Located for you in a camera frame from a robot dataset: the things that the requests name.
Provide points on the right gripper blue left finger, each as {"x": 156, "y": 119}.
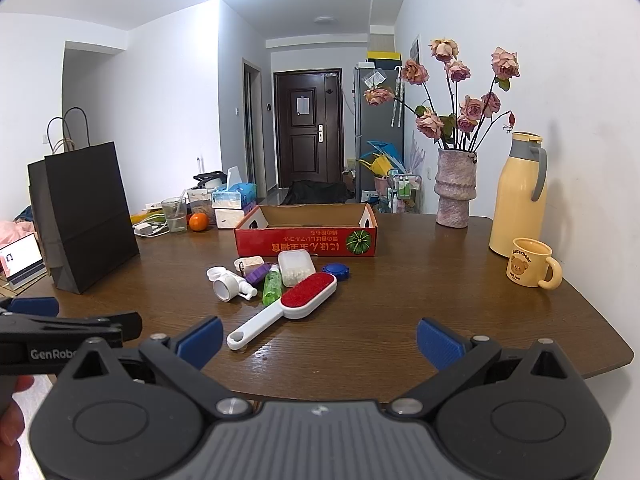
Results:
{"x": 177, "y": 362}

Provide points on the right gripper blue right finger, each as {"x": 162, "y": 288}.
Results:
{"x": 460, "y": 363}

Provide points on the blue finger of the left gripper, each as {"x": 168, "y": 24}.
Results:
{"x": 38, "y": 306}

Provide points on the white tape roll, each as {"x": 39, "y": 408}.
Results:
{"x": 226, "y": 287}

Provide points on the green spray bottle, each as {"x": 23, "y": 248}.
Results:
{"x": 273, "y": 286}

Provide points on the purple gear lid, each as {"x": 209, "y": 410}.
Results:
{"x": 257, "y": 275}

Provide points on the beige plug adapter cube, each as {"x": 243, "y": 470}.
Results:
{"x": 245, "y": 265}

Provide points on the red white lint brush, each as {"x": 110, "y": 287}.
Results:
{"x": 298, "y": 302}

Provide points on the blue gear lid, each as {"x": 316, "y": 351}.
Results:
{"x": 339, "y": 270}

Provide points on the person's left hand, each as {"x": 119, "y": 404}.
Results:
{"x": 12, "y": 420}

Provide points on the laptop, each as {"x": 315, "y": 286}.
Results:
{"x": 22, "y": 261}

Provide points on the white bottle cap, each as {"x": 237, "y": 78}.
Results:
{"x": 215, "y": 272}

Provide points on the black paper bag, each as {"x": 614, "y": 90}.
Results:
{"x": 80, "y": 213}

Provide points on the yellow bear mug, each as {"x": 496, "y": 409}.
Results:
{"x": 531, "y": 265}

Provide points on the orange fruit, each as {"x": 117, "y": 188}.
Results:
{"x": 198, "y": 222}

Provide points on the purple white tissue pack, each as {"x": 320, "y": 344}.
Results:
{"x": 228, "y": 219}

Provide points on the clear drinking glass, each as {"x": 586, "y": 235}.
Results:
{"x": 174, "y": 210}

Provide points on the clear food container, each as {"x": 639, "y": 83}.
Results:
{"x": 201, "y": 202}

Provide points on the yellow thermos jug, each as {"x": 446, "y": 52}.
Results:
{"x": 521, "y": 194}

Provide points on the blue tissue pack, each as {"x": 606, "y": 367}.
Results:
{"x": 235, "y": 193}

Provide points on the red cardboard box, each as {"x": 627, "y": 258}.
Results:
{"x": 325, "y": 230}

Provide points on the pink textured vase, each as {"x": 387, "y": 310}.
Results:
{"x": 455, "y": 186}

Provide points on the black folding chair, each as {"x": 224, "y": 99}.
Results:
{"x": 304, "y": 192}

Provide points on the blue yellow dustpan set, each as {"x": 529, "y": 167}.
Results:
{"x": 383, "y": 160}

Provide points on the dried pink roses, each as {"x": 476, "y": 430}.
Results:
{"x": 465, "y": 123}

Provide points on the dark brown door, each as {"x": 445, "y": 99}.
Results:
{"x": 309, "y": 125}

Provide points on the grey refrigerator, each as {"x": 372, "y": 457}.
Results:
{"x": 375, "y": 124}

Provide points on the white charger with cable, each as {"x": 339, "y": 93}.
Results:
{"x": 149, "y": 229}

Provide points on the wire storage rack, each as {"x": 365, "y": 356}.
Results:
{"x": 404, "y": 193}

